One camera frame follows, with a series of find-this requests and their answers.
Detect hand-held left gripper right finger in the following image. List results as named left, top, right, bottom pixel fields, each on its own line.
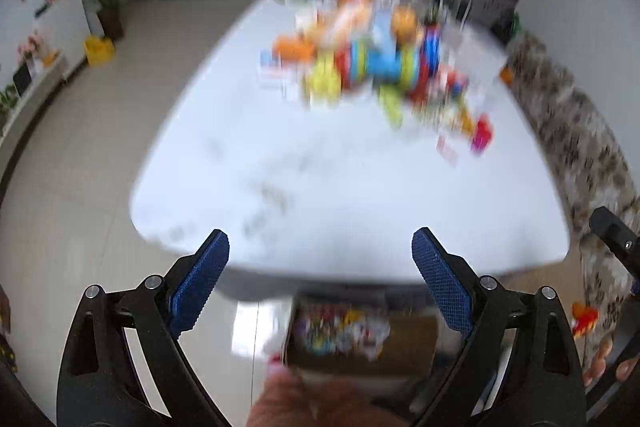
left=411, top=227, right=587, bottom=427

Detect pink fluffy pants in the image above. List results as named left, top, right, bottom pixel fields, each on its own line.
left=247, top=369, right=406, bottom=427

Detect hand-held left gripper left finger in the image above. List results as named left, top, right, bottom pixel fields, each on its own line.
left=56, top=229, right=231, bottom=427

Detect heap of colourful toys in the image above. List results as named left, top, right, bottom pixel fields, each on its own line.
left=257, top=0, right=501, bottom=168

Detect brown cardboard box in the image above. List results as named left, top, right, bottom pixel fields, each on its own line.
left=282, top=294, right=441, bottom=375

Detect pink flower bunch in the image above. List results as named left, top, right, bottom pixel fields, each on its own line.
left=17, top=34, right=45, bottom=64

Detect person's right hand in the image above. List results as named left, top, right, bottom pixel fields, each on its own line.
left=584, top=336, right=637, bottom=387

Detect white low cabinet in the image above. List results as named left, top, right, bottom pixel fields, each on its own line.
left=0, top=49, right=71, bottom=142

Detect white oval table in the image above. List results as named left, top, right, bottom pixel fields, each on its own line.
left=129, top=0, right=572, bottom=303

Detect yellow plastic bucket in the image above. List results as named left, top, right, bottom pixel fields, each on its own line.
left=84, top=36, right=117, bottom=68

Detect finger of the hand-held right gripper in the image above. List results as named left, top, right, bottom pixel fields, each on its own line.
left=589, top=207, right=640, bottom=280

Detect red orange toy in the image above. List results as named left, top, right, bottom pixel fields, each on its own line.
left=571, top=302, right=600, bottom=339

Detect pile of colourful small scraps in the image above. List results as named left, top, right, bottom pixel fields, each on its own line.
left=292, top=304, right=391, bottom=358

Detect brown floral sofa cover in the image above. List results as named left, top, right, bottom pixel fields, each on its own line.
left=500, top=32, right=640, bottom=358

